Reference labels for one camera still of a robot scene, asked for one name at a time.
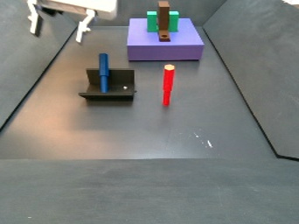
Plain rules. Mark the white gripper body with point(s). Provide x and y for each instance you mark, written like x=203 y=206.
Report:
x=106 y=8

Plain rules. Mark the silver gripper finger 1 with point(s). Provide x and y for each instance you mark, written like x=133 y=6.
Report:
x=35 y=18
x=83 y=24

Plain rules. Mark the blue stepped peg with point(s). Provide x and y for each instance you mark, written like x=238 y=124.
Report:
x=103 y=72

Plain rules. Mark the green block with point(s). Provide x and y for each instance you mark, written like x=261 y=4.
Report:
x=153 y=21

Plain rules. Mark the purple base block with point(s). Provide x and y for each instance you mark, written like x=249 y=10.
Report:
x=146 y=48

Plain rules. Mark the red stepped peg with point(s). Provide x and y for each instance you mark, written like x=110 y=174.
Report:
x=169 y=71

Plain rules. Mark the brown upright bracket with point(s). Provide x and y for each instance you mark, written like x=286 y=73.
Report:
x=163 y=21

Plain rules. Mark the black angle bracket fixture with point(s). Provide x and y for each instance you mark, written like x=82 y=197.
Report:
x=121 y=84

